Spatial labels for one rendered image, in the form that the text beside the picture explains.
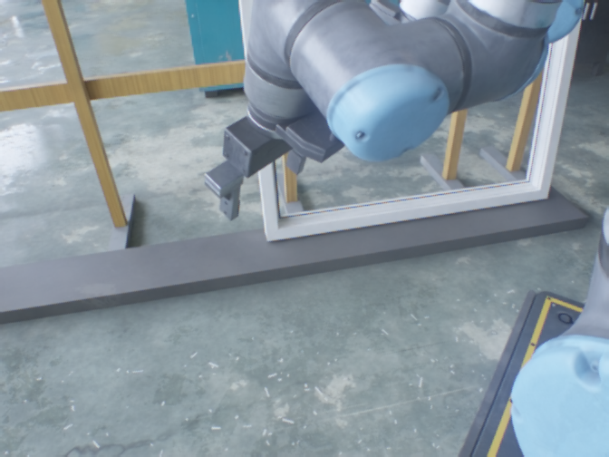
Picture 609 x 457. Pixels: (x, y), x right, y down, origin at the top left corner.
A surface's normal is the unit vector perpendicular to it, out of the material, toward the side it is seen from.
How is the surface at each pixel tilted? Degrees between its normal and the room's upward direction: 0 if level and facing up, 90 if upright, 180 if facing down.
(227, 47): 90
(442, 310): 0
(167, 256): 0
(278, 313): 0
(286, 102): 111
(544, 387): 95
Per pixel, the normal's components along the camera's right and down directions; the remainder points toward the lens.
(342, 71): -0.56, -0.05
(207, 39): 0.20, 0.58
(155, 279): -0.04, -0.80
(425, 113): 0.41, 0.81
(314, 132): 0.18, -0.52
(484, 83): 0.51, 0.57
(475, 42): 0.32, -0.18
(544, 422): -0.84, 0.41
